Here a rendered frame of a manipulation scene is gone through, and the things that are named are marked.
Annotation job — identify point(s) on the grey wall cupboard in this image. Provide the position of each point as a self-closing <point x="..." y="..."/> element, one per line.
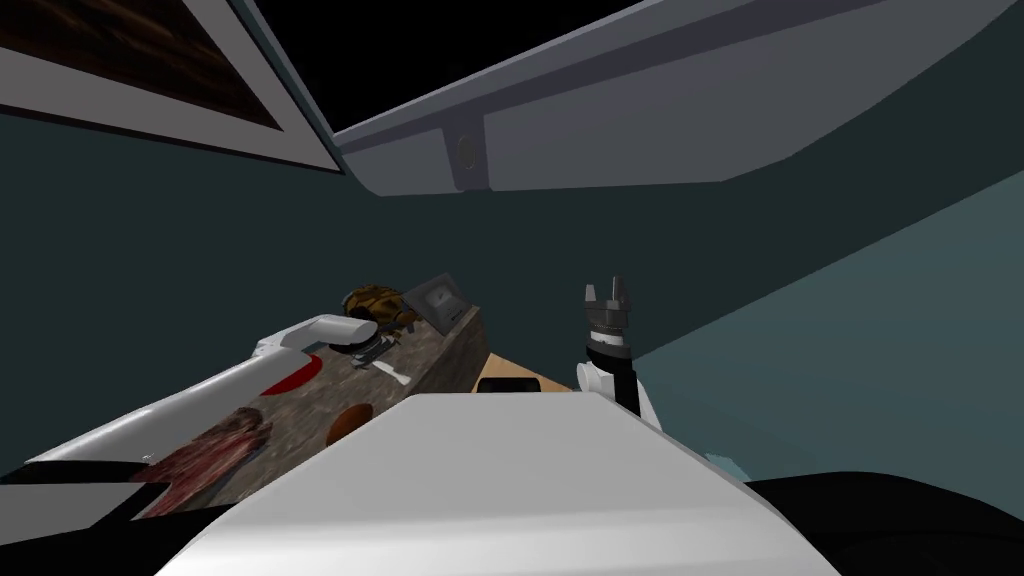
<point x="640" y="112"/>

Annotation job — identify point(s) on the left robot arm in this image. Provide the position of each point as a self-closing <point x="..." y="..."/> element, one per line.
<point x="200" y="400"/>

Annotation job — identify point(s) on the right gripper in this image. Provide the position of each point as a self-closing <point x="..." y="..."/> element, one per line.
<point x="609" y="322"/>

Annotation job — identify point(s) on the dark picture in white frame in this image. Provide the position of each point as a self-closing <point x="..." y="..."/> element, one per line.
<point x="136" y="56"/>

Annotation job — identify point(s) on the red plate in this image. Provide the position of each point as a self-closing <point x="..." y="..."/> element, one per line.
<point x="294" y="376"/>

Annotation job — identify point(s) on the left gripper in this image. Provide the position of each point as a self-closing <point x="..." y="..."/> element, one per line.
<point x="370" y="350"/>

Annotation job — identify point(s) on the orange-brown round fruit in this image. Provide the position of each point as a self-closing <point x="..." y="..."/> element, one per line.
<point x="350" y="421"/>

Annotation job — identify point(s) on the reddish brown mottled lump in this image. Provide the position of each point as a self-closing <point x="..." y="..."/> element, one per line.
<point x="210" y="458"/>

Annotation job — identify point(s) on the grey box appliance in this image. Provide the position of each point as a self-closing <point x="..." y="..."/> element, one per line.
<point x="438" y="301"/>

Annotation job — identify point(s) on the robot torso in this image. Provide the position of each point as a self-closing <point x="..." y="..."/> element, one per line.
<point x="512" y="488"/>

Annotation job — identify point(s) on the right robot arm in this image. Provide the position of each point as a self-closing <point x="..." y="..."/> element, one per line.
<point x="616" y="384"/>

